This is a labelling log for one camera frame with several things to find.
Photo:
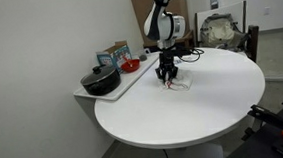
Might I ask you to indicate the black cooking pot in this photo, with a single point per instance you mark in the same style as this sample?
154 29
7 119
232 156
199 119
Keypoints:
103 86

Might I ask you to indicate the white table pedestal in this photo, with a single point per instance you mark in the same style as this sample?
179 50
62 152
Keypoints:
203 155

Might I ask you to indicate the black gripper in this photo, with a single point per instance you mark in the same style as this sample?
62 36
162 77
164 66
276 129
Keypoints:
167 58

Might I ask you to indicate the gray backpack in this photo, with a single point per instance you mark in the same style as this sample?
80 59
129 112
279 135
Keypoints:
220 31

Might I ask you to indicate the red bowl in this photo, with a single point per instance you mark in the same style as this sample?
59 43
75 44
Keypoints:
130 68

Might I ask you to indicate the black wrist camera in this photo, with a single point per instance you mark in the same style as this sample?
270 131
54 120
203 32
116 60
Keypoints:
183 51

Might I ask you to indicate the black perforated breadboard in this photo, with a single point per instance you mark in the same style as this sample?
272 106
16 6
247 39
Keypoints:
260 147

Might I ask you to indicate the white towel with blue stripe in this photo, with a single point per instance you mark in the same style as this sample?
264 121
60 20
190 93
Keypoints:
183 61

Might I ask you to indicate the black glass pot lid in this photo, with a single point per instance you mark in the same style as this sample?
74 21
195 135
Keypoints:
106 73

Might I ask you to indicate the white rectangular tray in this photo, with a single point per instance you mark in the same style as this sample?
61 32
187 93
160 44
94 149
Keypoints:
128 80

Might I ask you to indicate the white wall outlet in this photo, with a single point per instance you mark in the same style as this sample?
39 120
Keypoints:
267 10

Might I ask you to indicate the small gray object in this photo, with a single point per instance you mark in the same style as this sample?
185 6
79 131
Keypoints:
143 58

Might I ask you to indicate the white towel with red stripe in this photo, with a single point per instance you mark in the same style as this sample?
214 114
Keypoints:
185 81

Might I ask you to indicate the large brown cardboard box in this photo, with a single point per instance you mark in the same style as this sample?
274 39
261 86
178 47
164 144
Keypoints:
140 9

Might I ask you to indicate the blue printed cardboard box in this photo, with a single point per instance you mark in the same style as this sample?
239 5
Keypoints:
119 53

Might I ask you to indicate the dark wooden chair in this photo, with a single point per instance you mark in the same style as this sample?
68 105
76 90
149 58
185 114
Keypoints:
254 41

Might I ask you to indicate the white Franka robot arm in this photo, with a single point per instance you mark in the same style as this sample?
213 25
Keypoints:
157 24

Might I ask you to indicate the red spoon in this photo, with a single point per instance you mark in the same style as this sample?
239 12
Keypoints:
126 60

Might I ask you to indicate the white board panel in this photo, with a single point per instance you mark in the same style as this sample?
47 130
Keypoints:
223 9

